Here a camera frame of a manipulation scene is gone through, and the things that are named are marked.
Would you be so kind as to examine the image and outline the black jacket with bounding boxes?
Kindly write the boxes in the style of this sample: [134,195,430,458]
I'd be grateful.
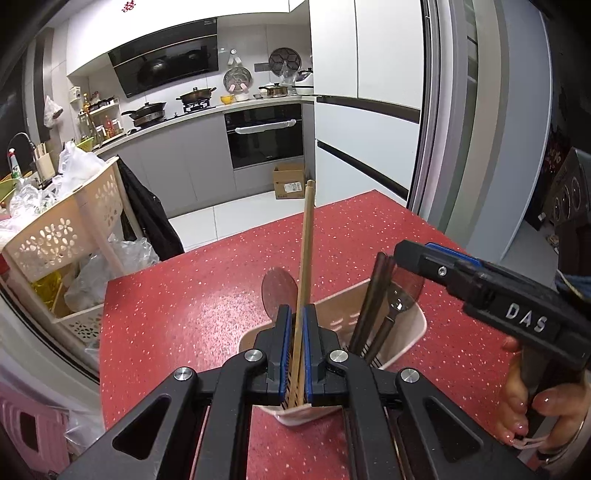
[115,157,185,263]

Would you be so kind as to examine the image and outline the dark divided round pan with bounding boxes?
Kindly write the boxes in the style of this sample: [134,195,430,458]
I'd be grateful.
[269,47,302,77]

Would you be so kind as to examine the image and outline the white oven handle towel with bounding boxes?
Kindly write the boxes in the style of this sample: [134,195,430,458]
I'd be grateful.
[235,119,296,136]

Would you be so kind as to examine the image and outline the dark cooking pot with lid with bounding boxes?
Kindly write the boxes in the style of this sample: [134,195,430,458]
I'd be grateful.
[175,87,217,106]

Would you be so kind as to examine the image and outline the beige utensil holder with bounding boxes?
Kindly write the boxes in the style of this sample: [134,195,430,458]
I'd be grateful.
[238,291,428,428]

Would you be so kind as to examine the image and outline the black kitchen faucet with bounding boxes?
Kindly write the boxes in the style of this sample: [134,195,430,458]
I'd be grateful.
[7,132,38,167]

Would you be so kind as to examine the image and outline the crumpled clear plastic bag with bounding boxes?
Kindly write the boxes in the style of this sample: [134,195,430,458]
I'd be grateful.
[65,233,160,312]

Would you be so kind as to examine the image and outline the pink plastic stool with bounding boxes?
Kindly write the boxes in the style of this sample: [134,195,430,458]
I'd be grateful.
[0,369,70,480]

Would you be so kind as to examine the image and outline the cardboard box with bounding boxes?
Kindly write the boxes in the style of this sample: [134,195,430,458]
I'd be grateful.
[272,161,306,200]

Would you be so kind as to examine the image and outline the round steel steamer rack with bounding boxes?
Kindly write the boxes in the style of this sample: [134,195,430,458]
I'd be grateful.
[223,66,252,92]

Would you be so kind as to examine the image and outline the black range hood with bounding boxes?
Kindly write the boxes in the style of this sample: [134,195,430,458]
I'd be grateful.
[107,18,220,99]

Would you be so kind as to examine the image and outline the white plastic bag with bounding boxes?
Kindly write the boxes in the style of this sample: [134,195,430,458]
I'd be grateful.
[58,141,107,192]

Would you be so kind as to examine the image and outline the black wok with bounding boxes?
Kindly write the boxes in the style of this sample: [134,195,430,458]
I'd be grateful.
[121,102,168,127]

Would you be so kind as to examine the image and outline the grey base cabinet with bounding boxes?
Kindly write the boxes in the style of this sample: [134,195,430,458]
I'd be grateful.
[95,104,317,217]

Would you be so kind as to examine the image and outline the black built-in oven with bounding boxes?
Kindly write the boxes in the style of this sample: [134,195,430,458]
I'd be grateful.
[224,102,305,171]

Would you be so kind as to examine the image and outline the person's right hand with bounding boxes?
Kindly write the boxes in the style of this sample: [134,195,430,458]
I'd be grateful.
[495,337,591,460]

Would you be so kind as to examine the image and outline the white refrigerator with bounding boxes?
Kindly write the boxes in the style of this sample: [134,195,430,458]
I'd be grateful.
[308,0,426,208]

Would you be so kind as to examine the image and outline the green basin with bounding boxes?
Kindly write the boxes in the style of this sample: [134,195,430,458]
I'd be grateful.
[0,172,34,195]

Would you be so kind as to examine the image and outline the beige perforated basket cart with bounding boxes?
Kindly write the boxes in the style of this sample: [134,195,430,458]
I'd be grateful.
[0,157,139,352]

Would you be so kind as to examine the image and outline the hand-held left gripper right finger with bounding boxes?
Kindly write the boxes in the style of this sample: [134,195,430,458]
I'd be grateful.
[304,305,536,480]

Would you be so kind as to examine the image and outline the clear plastic floor bag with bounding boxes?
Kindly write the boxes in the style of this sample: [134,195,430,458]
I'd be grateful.
[65,406,107,457]

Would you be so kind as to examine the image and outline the white wall cabinet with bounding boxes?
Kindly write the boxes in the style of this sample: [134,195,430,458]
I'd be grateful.
[65,0,310,77]

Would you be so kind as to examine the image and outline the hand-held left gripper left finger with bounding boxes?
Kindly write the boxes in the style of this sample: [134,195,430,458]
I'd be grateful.
[58,305,293,480]

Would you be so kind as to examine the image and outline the yellow oil bottle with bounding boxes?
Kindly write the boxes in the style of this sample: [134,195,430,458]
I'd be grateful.
[30,270,63,315]

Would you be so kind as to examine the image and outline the hanging plastic bag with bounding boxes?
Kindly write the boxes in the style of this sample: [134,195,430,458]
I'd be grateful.
[43,95,64,129]

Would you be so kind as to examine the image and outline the dark speaker cabinet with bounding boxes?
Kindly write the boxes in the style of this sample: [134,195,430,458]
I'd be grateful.
[524,147,591,232]

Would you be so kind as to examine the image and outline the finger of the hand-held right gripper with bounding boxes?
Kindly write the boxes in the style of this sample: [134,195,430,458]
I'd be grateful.
[425,242,485,274]
[393,239,477,302]

